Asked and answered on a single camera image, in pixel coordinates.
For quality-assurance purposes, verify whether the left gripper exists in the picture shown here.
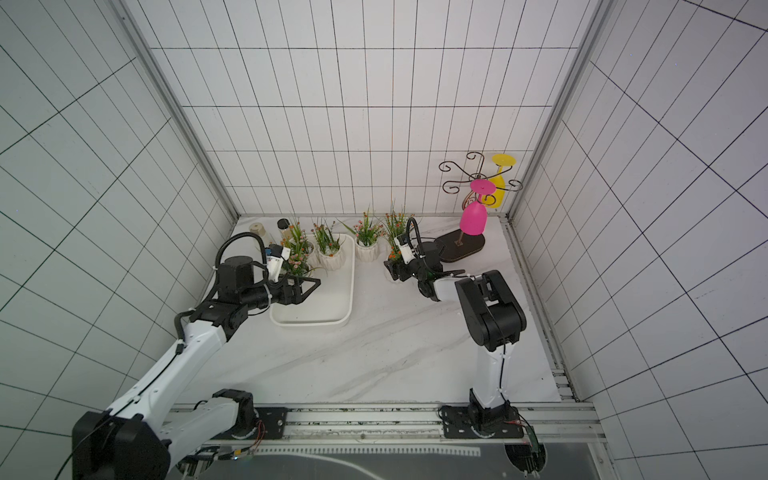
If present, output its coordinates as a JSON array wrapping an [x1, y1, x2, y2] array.
[[242, 273, 321, 309]]

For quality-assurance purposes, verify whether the white storage tray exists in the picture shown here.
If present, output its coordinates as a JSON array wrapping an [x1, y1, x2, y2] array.
[[269, 233, 356, 327]]

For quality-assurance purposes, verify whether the potted gypsophila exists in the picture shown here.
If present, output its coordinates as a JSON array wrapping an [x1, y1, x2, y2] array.
[[341, 211, 384, 263], [384, 210, 410, 265], [312, 220, 344, 271], [281, 222, 314, 277]]

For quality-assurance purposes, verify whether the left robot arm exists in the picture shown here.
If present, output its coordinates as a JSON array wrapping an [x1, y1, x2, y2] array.
[[66, 256, 322, 479]]

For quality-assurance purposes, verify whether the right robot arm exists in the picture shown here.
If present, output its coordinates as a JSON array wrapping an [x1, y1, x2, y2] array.
[[385, 234, 527, 439]]

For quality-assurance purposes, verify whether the black cap spice bottle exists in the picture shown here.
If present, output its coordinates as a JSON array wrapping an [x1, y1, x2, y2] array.
[[277, 218, 293, 238]]

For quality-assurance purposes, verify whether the beige cap white bottle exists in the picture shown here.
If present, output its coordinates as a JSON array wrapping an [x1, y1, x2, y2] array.
[[249, 222, 268, 239]]

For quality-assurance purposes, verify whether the magenta wine glass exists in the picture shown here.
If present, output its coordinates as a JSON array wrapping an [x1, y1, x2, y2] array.
[[459, 179, 497, 236]]

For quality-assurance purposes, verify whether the yellow wine glass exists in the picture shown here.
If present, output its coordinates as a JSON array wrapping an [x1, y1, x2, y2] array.
[[483, 153, 517, 208]]

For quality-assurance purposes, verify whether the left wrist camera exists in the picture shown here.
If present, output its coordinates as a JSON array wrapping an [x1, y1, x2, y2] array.
[[265, 244, 291, 283]]

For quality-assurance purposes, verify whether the black wire glass rack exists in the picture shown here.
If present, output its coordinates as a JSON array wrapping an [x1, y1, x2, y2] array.
[[435, 151, 522, 263]]

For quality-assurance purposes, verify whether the aluminium mounting rail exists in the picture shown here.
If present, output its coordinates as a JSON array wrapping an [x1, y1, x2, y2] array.
[[122, 401, 607, 448]]

